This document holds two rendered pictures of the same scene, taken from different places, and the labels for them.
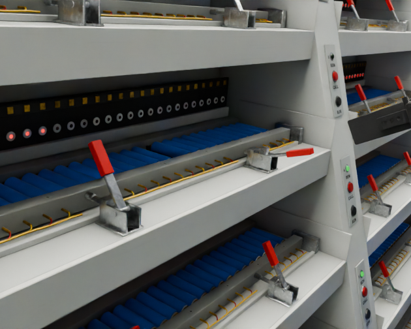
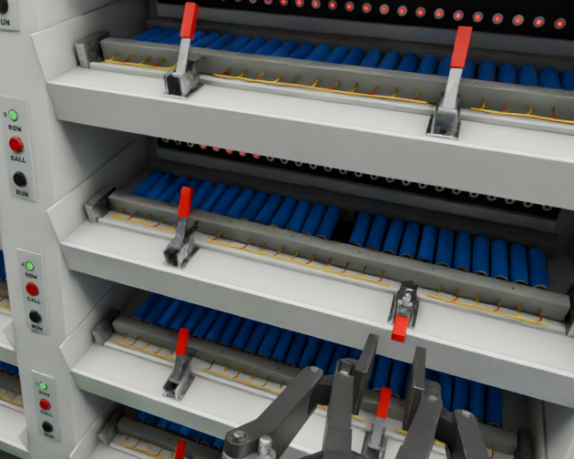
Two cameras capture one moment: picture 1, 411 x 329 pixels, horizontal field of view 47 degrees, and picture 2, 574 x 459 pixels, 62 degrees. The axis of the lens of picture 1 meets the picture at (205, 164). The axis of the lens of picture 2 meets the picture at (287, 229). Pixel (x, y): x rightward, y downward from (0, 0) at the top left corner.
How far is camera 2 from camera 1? 0.59 m
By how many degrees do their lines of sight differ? 66
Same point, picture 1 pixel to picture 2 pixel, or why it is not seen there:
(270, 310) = not seen: hidden behind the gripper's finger
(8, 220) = (140, 209)
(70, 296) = (117, 273)
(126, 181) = (236, 230)
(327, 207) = (558, 447)
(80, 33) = (154, 103)
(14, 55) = (107, 110)
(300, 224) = (538, 433)
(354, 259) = not seen: outside the picture
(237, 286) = not seen: hidden behind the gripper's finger
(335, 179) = not seen: outside the picture
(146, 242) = (178, 280)
